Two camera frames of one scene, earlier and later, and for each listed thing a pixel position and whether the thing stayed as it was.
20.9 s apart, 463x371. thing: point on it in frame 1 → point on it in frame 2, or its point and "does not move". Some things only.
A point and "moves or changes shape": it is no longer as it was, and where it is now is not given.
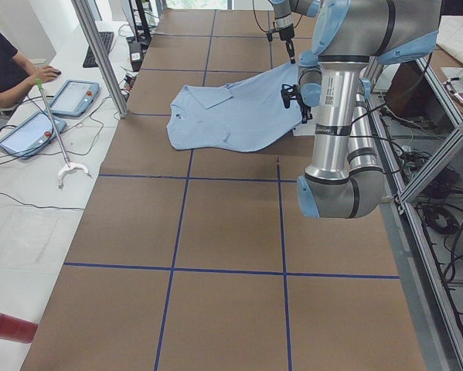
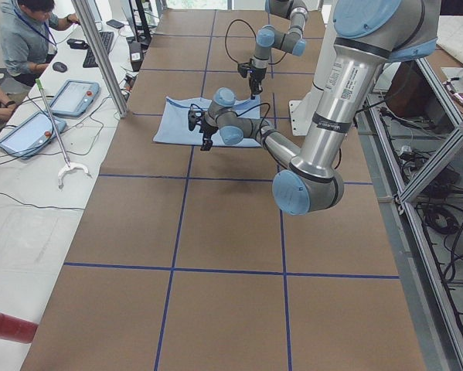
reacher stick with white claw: [69, 165] does not move
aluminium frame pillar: [97, 48] does not move
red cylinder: [6, 327] does not move
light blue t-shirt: [235, 117] moves or changes shape
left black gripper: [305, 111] → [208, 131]
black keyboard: [90, 60] does not move
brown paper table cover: [190, 257] does not move
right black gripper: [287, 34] → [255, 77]
